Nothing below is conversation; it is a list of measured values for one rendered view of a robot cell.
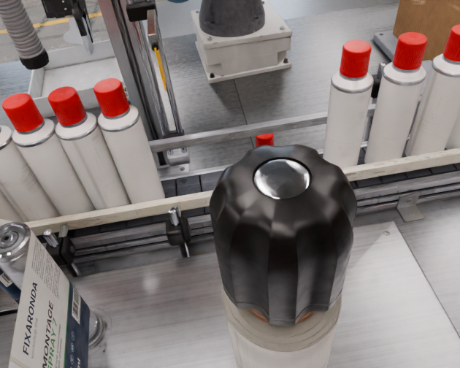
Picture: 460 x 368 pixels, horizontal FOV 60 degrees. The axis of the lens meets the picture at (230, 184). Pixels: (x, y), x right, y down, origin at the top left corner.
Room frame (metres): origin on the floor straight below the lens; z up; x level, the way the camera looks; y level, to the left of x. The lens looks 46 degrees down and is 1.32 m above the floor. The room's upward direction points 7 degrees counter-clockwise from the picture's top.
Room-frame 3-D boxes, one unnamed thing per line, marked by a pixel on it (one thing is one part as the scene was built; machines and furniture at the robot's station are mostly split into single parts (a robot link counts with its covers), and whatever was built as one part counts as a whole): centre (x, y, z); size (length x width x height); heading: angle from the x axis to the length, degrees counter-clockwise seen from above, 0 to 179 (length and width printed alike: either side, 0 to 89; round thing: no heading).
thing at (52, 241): (0.34, 0.23, 0.89); 0.06 x 0.03 x 0.12; 3
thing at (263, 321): (0.14, -0.03, 1.03); 0.09 x 0.09 x 0.30
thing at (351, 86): (0.43, -0.17, 0.98); 0.05 x 0.05 x 0.20
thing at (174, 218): (0.33, 0.08, 0.89); 0.03 x 0.03 x 0.12; 3
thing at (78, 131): (0.41, 0.18, 0.98); 0.05 x 0.05 x 0.20
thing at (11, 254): (0.22, 0.19, 0.97); 0.05 x 0.05 x 0.19
